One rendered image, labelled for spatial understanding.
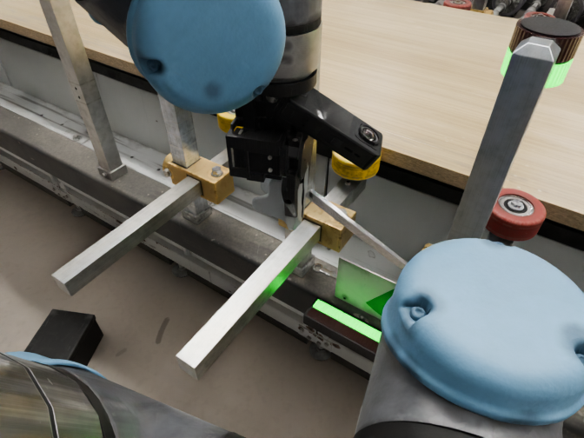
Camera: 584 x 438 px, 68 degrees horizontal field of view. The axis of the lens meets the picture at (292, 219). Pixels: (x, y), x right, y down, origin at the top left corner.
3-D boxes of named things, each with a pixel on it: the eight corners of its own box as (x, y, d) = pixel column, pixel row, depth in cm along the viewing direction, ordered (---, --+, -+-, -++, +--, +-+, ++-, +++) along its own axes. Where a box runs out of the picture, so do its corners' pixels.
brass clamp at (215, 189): (215, 207, 78) (212, 185, 75) (162, 182, 84) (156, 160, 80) (236, 189, 82) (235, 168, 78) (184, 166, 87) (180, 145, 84)
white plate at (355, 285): (487, 376, 64) (510, 339, 57) (333, 297, 74) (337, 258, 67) (487, 373, 64) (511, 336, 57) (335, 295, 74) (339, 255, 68)
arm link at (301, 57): (328, 11, 41) (310, 43, 35) (325, 59, 44) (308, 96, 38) (252, 5, 42) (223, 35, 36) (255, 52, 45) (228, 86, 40)
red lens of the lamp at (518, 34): (569, 68, 40) (580, 43, 38) (501, 53, 42) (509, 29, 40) (579, 47, 43) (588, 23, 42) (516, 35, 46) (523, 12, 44)
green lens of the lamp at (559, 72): (557, 93, 41) (567, 70, 40) (494, 77, 44) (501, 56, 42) (567, 70, 45) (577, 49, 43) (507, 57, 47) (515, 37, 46)
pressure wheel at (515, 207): (511, 285, 64) (542, 229, 56) (458, 262, 67) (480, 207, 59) (523, 252, 69) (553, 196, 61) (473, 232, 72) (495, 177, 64)
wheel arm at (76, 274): (74, 301, 63) (63, 282, 60) (60, 290, 64) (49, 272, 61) (255, 157, 89) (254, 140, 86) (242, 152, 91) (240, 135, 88)
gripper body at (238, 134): (249, 145, 54) (242, 48, 45) (318, 155, 52) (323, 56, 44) (229, 182, 48) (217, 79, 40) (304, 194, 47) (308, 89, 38)
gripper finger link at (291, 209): (288, 198, 53) (288, 137, 47) (302, 200, 53) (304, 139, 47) (279, 223, 50) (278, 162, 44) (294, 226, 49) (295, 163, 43)
